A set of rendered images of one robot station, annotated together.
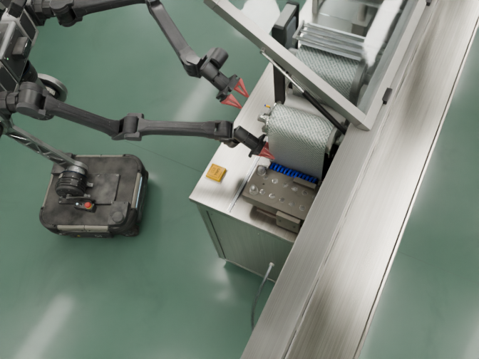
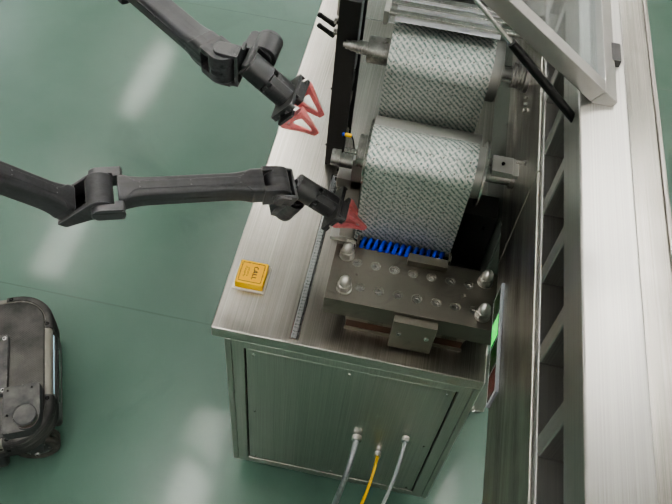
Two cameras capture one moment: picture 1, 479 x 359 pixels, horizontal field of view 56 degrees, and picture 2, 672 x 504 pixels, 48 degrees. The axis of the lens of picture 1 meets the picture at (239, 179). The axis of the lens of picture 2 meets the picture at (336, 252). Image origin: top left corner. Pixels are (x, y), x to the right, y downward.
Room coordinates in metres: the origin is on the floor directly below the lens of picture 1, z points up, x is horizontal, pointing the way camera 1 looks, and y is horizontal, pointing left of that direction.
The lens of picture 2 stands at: (0.05, 0.49, 2.44)
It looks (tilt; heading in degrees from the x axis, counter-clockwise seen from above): 53 degrees down; 328
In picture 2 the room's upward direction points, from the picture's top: 7 degrees clockwise
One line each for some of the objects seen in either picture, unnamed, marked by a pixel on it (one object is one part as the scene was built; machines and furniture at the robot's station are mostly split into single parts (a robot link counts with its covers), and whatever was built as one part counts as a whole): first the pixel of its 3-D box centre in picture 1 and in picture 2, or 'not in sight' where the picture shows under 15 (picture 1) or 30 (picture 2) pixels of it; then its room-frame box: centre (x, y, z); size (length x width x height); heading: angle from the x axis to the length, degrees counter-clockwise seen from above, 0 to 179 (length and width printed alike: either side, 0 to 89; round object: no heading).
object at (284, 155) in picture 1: (295, 160); (407, 223); (0.92, -0.24, 1.10); 0.23 x 0.01 x 0.18; 53
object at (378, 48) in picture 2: not in sight; (380, 50); (1.25, -0.32, 1.34); 0.06 x 0.06 x 0.06; 53
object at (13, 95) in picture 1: (10, 102); not in sight; (1.21, 0.78, 1.45); 0.09 x 0.08 x 0.12; 166
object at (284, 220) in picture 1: (288, 222); (412, 335); (0.71, -0.16, 0.97); 0.10 x 0.03 x 0.11; 53
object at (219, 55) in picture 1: (207, 61); (247, 56); (1.23, 0.03, 1.43); 0.12 x 0.11 x 0.09; 50
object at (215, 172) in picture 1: (216, 172); (251, 275); (1.05, 0.10, 0.91); 0.07 x 0.07 x 0.02; 53
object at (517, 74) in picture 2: not in sight; (513, 75); (1.06, -0.57, 1.34); 0.07 x 0.07 x 0.07; 53
